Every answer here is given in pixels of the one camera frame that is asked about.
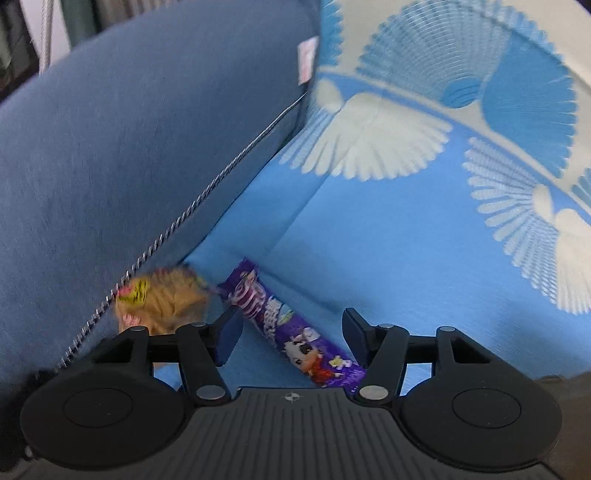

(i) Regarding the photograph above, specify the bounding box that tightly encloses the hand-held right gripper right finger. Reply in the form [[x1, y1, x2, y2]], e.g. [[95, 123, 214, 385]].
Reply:
[[342, 308, 502, 407]]

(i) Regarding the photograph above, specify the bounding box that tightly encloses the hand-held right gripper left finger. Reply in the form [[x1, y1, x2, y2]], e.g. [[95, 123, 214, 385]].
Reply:
[[90, 305, 245, 407]]

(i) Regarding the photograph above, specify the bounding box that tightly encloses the purple snack packet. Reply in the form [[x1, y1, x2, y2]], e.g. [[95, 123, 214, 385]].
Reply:
[[217, 258, 368, 389]]

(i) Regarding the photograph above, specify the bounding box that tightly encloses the golden snack bag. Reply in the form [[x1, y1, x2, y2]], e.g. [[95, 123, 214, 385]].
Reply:
[[113, 267, 211, 335]]

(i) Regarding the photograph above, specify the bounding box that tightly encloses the white sofa tag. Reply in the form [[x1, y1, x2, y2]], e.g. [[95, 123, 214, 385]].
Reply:
[[298, 39, 319, 86]]

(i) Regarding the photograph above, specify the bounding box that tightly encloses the grey striped curtain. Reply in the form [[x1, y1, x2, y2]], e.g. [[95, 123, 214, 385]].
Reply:
[[0, 0, 153, 100]]

